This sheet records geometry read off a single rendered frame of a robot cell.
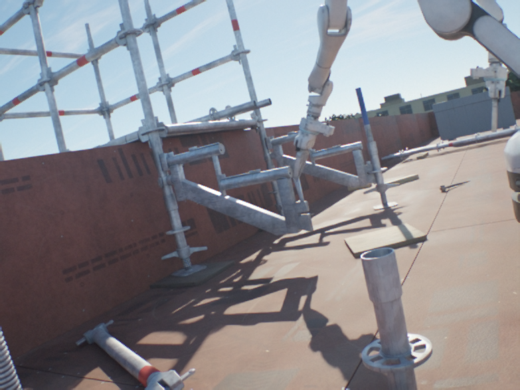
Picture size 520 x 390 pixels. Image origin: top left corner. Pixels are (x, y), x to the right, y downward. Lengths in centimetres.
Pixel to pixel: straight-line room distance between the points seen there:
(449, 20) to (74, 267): 166
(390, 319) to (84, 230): 144
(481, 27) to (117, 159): 160
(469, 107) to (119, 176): 621
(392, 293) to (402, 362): 11
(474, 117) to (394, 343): 684
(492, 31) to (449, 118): 601
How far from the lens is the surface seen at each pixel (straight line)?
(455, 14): 152
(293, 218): 180
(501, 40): 154
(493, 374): 87
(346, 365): 98
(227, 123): 267
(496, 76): 179
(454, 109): 751
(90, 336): 157
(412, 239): 182
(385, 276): 72
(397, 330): 76
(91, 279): 193
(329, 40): 147
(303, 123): 171
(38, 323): 179
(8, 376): 75
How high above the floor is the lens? 46
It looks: 4 degrees down
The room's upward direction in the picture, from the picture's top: 14 degrees counter-clockwise
